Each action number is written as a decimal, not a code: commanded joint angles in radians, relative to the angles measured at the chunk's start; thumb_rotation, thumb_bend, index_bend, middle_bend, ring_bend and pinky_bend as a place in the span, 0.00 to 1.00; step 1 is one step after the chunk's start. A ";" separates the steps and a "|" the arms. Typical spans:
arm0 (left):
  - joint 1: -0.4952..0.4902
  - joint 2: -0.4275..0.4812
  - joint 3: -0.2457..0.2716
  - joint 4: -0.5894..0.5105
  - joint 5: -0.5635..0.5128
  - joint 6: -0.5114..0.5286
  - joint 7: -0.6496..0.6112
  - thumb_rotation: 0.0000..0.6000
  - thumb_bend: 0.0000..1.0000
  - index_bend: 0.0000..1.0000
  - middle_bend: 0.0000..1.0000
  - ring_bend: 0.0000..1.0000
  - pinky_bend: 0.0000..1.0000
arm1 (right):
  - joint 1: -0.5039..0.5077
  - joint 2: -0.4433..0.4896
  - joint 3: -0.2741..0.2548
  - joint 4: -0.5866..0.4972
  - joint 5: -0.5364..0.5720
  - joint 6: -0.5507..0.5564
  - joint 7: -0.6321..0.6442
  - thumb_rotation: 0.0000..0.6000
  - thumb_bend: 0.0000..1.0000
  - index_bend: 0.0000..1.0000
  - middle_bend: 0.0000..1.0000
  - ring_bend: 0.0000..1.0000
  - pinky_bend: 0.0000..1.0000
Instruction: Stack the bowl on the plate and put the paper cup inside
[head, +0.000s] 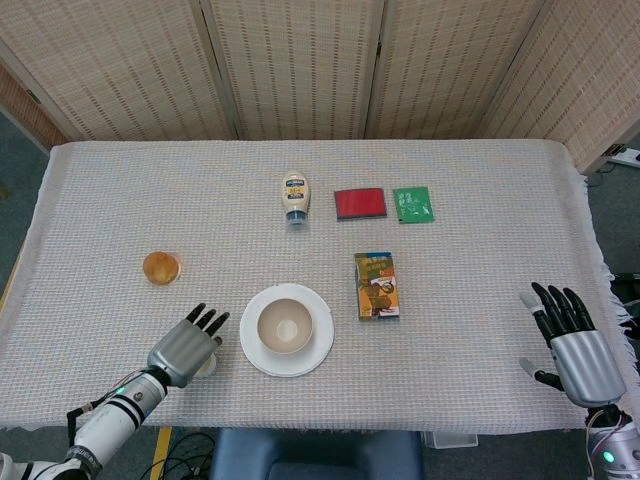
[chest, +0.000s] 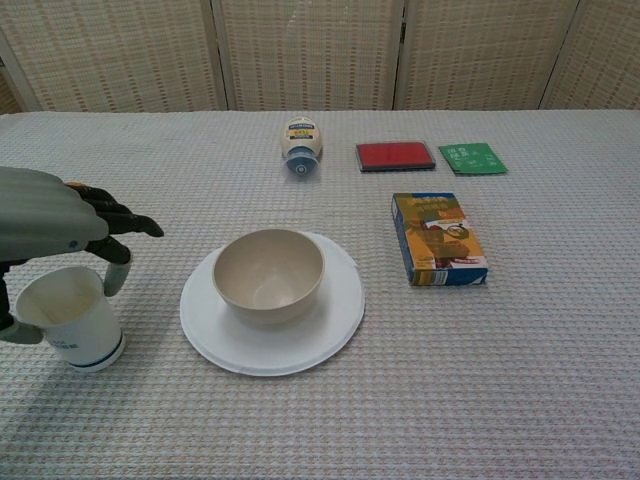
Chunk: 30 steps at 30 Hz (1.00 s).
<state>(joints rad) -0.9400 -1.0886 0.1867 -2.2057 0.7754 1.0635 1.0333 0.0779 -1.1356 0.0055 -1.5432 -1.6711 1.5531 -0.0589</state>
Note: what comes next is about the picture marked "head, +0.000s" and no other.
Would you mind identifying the white paper cup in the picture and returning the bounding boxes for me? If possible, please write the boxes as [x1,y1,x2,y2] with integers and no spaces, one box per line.
[193,352,219,378]

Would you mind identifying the colourful cardboard box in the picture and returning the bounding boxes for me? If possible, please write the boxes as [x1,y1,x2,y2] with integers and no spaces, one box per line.
[354,251,402,322]

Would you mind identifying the white woven tablecloth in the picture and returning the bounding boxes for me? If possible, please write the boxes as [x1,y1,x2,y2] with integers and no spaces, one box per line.
[0,138,629,434]

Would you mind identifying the woven folding screen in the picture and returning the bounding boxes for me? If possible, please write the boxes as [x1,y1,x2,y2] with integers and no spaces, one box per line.
[0,0,640,175]

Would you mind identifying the green sachet packet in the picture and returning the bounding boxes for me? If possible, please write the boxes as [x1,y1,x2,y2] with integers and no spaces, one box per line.
[392,186,436,225]

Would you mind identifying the white paper plate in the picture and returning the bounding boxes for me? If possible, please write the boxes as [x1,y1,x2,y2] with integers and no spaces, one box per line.
[239,283,335,378]

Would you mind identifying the mayonnaise squeeze bottle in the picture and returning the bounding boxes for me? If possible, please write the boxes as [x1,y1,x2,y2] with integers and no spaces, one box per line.
[280,172,312,230]

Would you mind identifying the white power strip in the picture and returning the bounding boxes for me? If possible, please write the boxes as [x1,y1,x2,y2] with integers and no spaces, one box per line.
[610,143,640,167]

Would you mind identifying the blue seat base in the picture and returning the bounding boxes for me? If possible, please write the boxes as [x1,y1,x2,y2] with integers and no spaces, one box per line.
[208,428,424,480]

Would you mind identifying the black floor cables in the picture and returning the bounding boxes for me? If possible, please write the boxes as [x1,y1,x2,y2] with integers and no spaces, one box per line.
[139,430,217,480]

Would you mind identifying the beige bowl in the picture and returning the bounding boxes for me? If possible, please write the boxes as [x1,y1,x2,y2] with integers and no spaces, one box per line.
[256,298,314,356]

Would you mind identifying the orange jelly cup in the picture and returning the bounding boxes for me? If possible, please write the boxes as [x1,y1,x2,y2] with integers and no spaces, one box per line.
[142,251,184,287]

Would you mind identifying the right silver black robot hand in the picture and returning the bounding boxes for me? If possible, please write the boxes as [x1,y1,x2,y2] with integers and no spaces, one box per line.
[518,282,627,409]

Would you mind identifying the red ink pad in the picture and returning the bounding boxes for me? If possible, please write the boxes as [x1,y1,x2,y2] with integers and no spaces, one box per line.
[333,187,389,223]

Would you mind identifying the white box under table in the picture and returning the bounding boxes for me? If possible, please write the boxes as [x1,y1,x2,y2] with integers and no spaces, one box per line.
[420,430,479,449]

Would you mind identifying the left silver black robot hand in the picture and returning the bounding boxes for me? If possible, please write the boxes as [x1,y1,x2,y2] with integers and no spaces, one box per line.
[147,302,231,389]

